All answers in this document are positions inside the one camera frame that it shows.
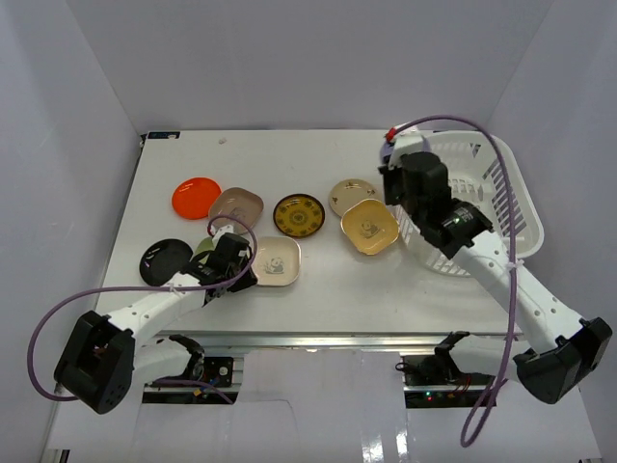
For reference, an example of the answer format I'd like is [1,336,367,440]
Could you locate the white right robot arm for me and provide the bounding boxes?
[379,136,612,404]

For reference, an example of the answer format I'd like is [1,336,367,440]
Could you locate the cream square panda plate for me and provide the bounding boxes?
[252,236,302,287]

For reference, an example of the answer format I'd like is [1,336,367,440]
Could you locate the black round plate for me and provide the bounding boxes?
[139,238,193,286]

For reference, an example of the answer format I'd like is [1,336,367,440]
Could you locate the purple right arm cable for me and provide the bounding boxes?
[385,114,524,449]

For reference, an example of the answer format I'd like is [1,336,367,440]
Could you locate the orange round plate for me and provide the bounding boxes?
[172,177,222,220]

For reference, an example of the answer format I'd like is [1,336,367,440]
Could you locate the brown square panda plate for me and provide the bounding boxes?
[208,187,264,229]

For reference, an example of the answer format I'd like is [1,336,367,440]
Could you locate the green square panda plate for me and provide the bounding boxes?
[192,236,215,263]

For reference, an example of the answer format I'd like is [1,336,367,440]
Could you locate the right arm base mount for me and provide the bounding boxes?
[394,338,492,411]

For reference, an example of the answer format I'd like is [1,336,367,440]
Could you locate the gold square panda plate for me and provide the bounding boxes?
[340,199,399,256]

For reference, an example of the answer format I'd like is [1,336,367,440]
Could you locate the beige round plate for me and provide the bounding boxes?
[329,178,382,217]

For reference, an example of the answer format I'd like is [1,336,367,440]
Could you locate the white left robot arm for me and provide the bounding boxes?
[54,232,257,415]

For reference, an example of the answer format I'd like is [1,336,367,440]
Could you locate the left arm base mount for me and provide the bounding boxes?
[142,356,243,405]

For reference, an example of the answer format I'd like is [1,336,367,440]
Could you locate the white plastic basket bin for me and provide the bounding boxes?
[390,128,545,278]

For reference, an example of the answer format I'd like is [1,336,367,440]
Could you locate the dark round yellow patterned plate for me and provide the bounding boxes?
[272,193,326,239]

